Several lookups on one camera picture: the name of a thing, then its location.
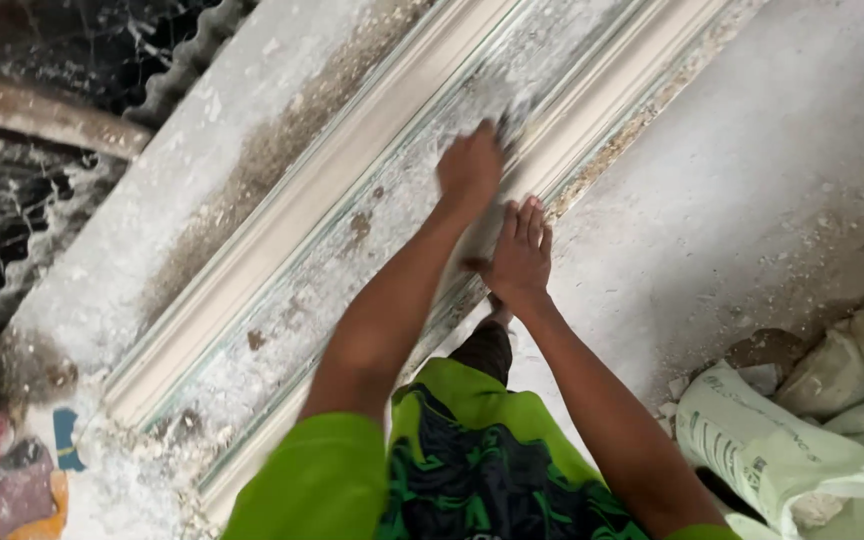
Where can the person's right hand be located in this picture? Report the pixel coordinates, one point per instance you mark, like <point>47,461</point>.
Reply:
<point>520,262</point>

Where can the person's left hand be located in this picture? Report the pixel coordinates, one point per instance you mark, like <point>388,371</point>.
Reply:
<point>469,172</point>

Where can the person's left fingers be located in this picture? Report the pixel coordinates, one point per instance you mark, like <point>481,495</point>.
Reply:
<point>489,142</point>

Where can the person's foot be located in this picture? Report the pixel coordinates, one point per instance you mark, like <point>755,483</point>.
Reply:
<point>498,309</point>

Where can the dark trouser leg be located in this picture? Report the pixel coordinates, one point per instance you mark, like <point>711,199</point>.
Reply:
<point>484,352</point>

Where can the long white plaster cornice mould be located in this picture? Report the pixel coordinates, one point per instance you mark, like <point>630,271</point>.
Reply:
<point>304,262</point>

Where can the green patterned shirt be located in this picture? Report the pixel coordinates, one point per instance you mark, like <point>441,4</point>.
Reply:
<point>477,465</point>

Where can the white printed sack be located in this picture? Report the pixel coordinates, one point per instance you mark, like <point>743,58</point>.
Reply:
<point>769,457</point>

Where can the heap of pale filled sacks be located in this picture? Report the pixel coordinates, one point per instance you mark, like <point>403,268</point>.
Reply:
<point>859,360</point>

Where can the brown wooden beam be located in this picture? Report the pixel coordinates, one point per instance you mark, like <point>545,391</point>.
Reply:
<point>42,112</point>

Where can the dark corrugated roofing sheet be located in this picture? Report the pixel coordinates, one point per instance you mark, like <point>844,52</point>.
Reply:
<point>19,195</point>

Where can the heap of coloured rags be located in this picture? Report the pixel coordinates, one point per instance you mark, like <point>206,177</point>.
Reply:
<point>12,480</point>

